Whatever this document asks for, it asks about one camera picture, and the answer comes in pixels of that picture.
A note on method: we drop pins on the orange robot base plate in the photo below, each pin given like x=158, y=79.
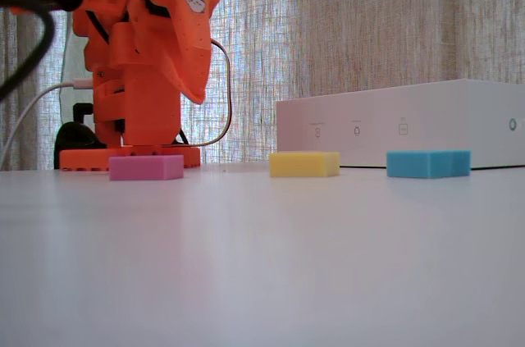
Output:
x=82, y=159

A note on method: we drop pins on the white cardboard bin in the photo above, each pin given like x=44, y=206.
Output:
x=410, y=117

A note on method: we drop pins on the pink foam cuboid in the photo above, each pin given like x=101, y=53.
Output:
x=143, y=167

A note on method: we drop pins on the orange gripper black servo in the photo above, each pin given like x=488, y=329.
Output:
x=189, y=63

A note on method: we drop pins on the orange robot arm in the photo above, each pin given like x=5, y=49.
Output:
x=102, y=35

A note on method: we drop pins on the blue foam cuboid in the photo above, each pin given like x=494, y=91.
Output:
x=422, y=164

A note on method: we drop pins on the black table clamp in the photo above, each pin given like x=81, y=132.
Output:
x=74, y=138

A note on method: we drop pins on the yellow foam cuboid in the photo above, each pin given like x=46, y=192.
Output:
x=299, y=164

